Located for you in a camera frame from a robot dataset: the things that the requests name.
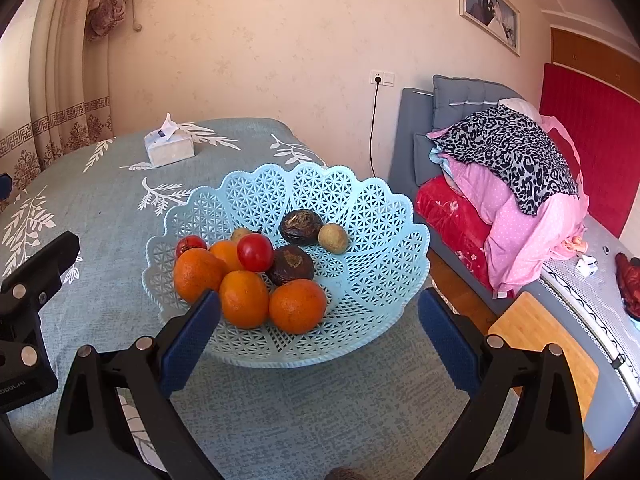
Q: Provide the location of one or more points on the framed wall photo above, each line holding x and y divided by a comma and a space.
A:
490, 7

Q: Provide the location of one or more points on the brown kiwi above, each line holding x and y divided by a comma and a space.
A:
241, 234
334, 238

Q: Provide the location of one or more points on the white wall socket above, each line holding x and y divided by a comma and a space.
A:
381, 78

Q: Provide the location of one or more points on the red floral quilt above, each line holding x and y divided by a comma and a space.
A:
455, 225

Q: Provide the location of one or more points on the light blue lattice plastic basket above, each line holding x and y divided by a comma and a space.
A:
370, 280

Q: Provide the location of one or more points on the red tomato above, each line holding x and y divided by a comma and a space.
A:
255, 252
190, 245

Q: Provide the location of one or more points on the leopard print blanket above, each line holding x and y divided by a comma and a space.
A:
515, 155

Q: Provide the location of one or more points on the wooden wall cabinet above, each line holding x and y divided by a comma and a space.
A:
595, 52

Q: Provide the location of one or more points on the red padded headboard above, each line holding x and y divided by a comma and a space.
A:
595, 135

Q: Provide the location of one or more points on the dark brown round fruit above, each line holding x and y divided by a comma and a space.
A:
291, 265
300, 227

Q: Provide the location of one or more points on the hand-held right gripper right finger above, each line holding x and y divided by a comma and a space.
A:
447, 340

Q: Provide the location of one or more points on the small grey cushion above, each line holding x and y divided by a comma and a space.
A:
425, 160

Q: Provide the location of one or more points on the pink quilt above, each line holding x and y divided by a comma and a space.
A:
530, 240

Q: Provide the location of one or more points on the grey striped bed mat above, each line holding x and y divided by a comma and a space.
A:
590, 310

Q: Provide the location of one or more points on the grey upholstered bed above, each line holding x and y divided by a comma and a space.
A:
405, 150

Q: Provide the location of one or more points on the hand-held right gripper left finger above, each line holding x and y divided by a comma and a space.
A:
192, 340

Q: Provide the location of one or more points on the small white box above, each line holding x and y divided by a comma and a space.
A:
586, 265

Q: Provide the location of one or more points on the small orange toy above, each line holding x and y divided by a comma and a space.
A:
574, 244

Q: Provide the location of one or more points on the wooden stool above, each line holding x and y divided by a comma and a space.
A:
540, 325

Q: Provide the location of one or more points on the large grey cushion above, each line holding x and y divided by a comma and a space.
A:
460, 97

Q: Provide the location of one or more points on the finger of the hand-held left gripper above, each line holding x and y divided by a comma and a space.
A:
4, 187
40, 270

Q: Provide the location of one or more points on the beige patterned curtain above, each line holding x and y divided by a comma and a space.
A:
65, 60

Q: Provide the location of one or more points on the white pillow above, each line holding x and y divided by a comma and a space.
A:
520, 107

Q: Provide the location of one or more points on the white tissue box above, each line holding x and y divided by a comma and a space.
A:
170, 147

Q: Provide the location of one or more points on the dark red cloth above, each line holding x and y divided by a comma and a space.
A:
629, 285

